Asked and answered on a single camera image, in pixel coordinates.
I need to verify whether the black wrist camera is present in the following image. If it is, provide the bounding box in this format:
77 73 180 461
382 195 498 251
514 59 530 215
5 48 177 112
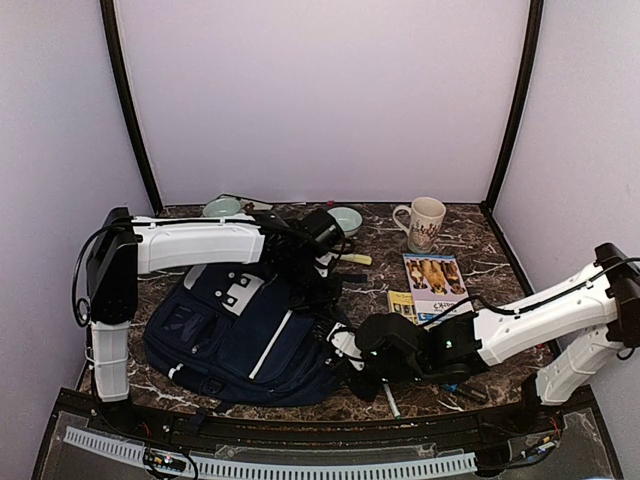
301 208 344 248
355 313 426 358

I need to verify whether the black marker with blue cap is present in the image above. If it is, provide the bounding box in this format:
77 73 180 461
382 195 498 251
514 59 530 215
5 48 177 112
440 383 488 404

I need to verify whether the light green ceramic bowl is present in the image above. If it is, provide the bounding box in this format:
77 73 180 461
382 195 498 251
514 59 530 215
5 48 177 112
328 206 363 238

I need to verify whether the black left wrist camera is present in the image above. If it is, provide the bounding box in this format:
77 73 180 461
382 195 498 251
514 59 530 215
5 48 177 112
301 208 344 248

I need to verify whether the black front rail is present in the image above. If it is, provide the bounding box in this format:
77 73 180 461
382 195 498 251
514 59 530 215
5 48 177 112
49 384 601 451

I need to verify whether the black right frame post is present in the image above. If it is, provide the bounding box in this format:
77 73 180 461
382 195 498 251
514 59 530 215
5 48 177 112
482 0 544 216

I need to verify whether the white pen with green tip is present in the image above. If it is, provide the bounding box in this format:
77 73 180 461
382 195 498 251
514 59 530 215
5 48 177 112
383 383 402 419

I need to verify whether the black left frame post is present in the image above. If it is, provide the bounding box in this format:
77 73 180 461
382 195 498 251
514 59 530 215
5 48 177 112
99 0 164 214

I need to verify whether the pale yellow highlighter marker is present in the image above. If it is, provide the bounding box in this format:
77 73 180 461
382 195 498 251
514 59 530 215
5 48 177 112
340 253 372 266

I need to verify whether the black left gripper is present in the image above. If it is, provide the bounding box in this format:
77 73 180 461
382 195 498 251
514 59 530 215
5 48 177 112
275 254 343 319

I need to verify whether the navy blue student backpack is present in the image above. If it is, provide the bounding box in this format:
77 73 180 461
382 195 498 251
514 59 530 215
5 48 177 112
143 263 364 407

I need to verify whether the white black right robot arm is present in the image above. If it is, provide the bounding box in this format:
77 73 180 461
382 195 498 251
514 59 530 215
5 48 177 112
320 243 639 434

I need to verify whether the cream ceramic mug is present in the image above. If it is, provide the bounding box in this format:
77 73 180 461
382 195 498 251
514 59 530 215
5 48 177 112
392 197 447 254

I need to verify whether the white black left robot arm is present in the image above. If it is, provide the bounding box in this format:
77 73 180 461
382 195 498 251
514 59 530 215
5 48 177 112
73 208 349 436

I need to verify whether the yellow paperback book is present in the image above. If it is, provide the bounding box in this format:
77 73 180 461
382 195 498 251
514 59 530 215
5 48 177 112
387 290 418 325

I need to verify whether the patterned square coaster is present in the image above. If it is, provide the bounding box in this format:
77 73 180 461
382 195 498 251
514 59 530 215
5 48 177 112
219 194 273 214

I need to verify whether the black frame post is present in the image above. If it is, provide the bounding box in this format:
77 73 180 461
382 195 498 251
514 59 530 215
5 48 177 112
482 0 544 216
99 0 164 214

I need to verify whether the white slotted cable duct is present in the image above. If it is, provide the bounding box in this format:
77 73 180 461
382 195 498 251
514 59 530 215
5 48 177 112
63 427 477 479

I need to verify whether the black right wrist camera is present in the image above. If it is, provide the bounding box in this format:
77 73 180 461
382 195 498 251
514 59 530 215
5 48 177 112
355 313 426 358

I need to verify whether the dog cover picture book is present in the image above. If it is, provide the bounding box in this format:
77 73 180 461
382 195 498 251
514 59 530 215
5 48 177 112
403 253 469 326

